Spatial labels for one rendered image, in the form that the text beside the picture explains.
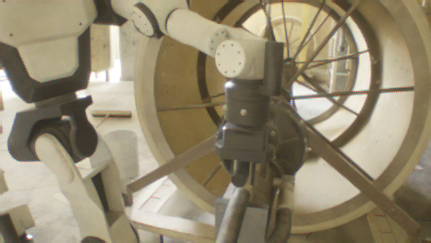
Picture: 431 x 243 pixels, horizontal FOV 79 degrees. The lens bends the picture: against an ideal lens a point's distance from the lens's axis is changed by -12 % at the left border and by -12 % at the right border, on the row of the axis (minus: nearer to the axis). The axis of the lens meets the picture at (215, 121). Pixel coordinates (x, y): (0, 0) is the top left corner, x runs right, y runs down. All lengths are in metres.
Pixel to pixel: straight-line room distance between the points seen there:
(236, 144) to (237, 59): 0.17
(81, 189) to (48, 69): 0.31
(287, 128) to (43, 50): 0.67
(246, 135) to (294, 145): 0.34
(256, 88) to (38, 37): 0.51
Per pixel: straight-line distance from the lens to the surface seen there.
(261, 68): 0.54
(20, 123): 0.91
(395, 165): 1.75
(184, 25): 0.63
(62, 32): 0.78
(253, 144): 0.57
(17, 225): 0.84
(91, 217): 0.89
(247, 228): 0.71
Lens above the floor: 1.26
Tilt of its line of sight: 17 degrees down
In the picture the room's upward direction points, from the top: 1 degrees clockwise
